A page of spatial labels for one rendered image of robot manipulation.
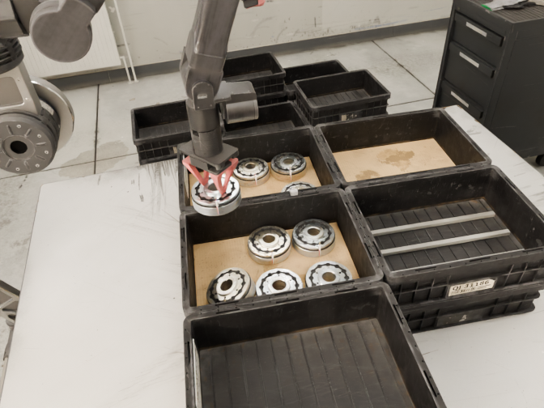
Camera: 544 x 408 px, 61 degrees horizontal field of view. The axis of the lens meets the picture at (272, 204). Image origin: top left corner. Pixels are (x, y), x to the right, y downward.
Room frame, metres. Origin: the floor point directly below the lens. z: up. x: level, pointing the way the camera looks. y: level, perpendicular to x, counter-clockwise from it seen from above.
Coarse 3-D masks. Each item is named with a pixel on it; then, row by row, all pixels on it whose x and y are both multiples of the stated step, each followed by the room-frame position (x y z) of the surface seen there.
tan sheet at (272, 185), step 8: (312, 168) 1.09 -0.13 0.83; (192, 176) 1.09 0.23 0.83; (232, 176) 1.08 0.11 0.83; (272, 176) 1.07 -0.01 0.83; (304, 176) 1.06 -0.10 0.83; (312, 176) 1.06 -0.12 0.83; (192, 184) 1.06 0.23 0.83; (264, 184) 1.04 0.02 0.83; (272, 184) 1.03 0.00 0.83; (280, 184) 1.03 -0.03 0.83; (312, 184) 1.02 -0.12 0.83; (320, 184) 1.02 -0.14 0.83; (248, 192) 1.00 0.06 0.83; (256, 192) 1.00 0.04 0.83; (264, 192) 1.00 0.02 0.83; (272, 192) 1.00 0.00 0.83
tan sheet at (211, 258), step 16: (336, 224) 0.85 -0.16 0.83; (224, 240) 0.82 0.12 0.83; (240, 240) 0.82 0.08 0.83; (336, 240) 0.79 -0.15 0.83; (208, 256) 0.77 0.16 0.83; (224, 256) 0.77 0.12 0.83; (240, 256) 0.76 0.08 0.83; (304, 256) 0.75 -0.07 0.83; (336, 256) 0.74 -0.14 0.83; (208, 272) 0.72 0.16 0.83; (256, 272) 0.71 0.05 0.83; (304, 272) 0.70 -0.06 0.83; (352, 272) 0.69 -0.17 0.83
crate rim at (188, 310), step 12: (312, 192) 0.86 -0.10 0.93; (324, 192) 0.86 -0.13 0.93; (336, 192) 0.86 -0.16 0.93; (240, 204) 0.84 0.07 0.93; (252, 204) 0.84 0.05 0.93; (264, 204) 0.84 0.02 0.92; (348, 204) 0.81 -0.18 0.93; (180, 216) 0.81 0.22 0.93; (180, 228) 0.77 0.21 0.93; (360, 228) 0.73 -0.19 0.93; (180, 240) 0.73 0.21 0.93; (360, 240) 0.69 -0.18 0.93; (372, 252) 0.66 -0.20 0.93; (372, 264) 0.62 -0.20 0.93; (372, 276) 0.59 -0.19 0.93; (300, 288) 0.57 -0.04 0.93; (312, 288) 0.57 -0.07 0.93; (324, 288) 0.57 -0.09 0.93; (240, 300) 0.55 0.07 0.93; (252, 300) 0.55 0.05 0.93; (264, 300) 0.55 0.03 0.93; (192, 312) 0.53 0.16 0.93
